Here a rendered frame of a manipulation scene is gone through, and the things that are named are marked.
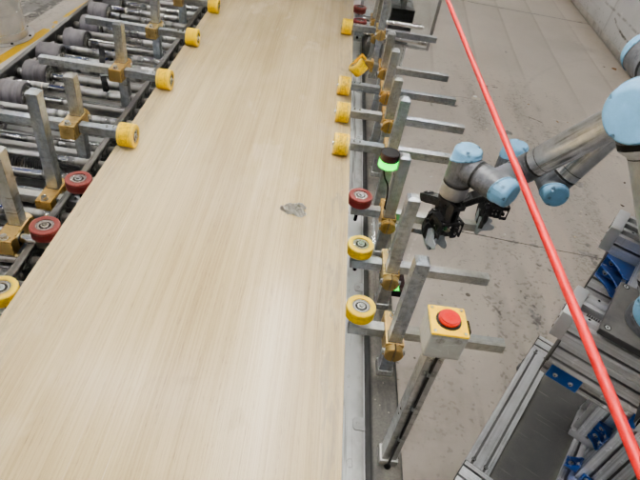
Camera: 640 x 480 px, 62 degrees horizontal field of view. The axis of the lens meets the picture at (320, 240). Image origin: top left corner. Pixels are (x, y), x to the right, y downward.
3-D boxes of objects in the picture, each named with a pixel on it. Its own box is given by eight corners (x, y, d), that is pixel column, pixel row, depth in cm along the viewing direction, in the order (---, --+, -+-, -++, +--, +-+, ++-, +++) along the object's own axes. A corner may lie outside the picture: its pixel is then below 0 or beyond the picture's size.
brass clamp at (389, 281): (395, 262, 170) (399, 250, 166) (398, 292, 159) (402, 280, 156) (377, 259, 169) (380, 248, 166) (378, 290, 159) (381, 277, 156)
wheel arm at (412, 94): (452, 103, 236) (455, 95, 234) (454, 107, 234) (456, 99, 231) (342, 86, 234) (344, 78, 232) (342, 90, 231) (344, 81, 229)
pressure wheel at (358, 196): (366, 214, 188) (372, 188, 181) (366, 229, 182) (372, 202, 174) (344, 210, 188) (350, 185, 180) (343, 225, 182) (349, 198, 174)
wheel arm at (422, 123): (461, 130, 217) (464, 123, 215) (462, 135, 215) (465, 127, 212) (341, 112, 215) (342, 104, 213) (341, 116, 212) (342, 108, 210)
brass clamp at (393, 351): (399, 324, 151) (404, 312, 148) (402, 363, 141) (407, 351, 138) (378, 321, 151) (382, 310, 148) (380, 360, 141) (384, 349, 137)
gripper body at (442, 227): (435, 241, 149) (448, 208, 141) (422, 222, 155) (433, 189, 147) (459, 239, 151) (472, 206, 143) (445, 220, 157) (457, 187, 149)
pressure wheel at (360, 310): (352, 316, 151) (360, 289, 144) (373, 333, 147) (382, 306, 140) (333, 330, 146) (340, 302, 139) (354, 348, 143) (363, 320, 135)
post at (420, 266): (385, 373, 155) (430, 253, 124) (386, 384, 152) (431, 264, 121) (373, 372, 155) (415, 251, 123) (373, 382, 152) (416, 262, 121)
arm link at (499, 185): (533, 174, 133) (497, 153, 139) (510, 188, 127) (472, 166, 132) (522, 200, 138) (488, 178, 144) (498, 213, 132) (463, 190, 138)
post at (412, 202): (382, 310, 174) (420, 192, 143) (383, 318, 171) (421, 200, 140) (371, 309, 174) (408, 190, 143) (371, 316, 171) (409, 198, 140)
